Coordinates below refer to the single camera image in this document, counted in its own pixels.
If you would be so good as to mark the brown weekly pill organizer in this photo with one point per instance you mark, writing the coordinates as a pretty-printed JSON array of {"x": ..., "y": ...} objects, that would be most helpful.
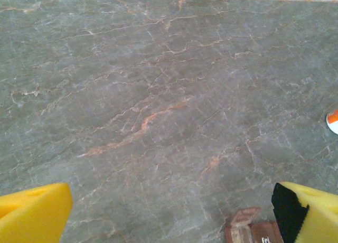
[{"x": 243, "y": 227}]

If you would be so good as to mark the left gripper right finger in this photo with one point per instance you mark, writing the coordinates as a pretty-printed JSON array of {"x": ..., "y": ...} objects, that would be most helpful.
[{"x": 317, "y": 216}]

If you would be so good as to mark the white pill bottle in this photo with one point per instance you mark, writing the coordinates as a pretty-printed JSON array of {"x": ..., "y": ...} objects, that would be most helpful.
[{"x": 334, "y": 121}]

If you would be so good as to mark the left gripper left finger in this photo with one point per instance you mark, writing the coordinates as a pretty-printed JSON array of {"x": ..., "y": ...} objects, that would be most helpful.
[{"x": 31, "y": 216}]

